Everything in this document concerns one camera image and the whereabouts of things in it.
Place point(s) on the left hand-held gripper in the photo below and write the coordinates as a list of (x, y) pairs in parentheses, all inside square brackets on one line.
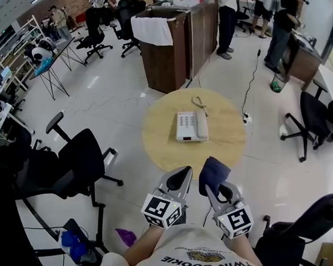
[(163, 206)]

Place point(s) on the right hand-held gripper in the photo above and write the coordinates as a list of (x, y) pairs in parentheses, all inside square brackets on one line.
[(235, 220)]

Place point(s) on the dark blue cloth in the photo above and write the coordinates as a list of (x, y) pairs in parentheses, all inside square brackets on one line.
[(213, 173)]

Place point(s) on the white desk phone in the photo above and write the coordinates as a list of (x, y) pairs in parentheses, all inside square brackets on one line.
[(187, 126)]

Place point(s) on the person's right forearm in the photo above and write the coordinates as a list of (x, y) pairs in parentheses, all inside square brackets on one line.
[(244, 250)]

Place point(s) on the person's left forearm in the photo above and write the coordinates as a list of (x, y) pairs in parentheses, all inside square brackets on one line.
[(144, 247)]

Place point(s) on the brown wooden desk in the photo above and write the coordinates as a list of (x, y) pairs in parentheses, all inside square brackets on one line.
[(303, 63)]

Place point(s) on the white office desk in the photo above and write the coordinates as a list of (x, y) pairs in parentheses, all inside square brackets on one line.
[(0, 118)]

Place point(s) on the person's white printed shirt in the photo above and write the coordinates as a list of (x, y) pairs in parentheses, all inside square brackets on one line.
[(192, 255)]

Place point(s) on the white power strip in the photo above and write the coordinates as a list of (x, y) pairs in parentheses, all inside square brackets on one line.
[(247, 118)]

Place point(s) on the purple plastic bag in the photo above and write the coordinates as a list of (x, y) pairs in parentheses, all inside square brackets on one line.
[(126, 236)]

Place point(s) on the black office chair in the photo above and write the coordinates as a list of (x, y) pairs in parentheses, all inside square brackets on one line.
[(80, 161), (94, 32), (293, 243), (316, 119), (128, 21)]

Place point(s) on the dark wooden cabinet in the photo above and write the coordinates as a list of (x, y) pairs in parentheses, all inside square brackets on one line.
[(172, 58)]

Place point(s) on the green waste bin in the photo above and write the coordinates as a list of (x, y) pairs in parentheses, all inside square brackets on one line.
[(277, 84)]

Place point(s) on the blue plastic bag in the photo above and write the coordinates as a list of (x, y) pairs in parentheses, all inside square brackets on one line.
[(73, 245)]

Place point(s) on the white towel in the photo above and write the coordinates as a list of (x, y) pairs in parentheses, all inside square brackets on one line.
[(152, 31)]

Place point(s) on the white panda-pattern backpack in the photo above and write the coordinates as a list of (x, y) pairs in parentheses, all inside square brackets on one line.
[(38, 51)]

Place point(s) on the white shelf rack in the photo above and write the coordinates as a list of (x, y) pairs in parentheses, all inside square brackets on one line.
[(13, 55)]

